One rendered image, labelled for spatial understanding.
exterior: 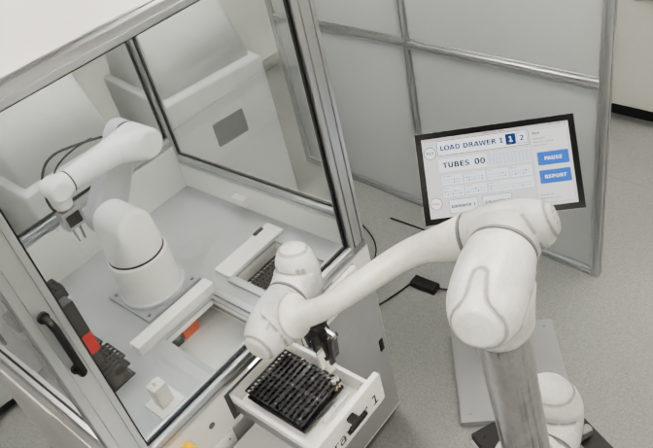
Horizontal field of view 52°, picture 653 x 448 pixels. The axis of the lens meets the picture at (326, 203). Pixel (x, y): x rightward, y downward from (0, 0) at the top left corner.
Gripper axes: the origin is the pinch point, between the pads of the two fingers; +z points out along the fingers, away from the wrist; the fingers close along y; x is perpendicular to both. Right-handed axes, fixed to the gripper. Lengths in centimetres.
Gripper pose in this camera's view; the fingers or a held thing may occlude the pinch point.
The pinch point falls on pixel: (326, 361)
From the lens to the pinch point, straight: 188.5
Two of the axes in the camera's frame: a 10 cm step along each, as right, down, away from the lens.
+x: -6.2, 5.7, -5.4
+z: 2.0, 7.8, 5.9
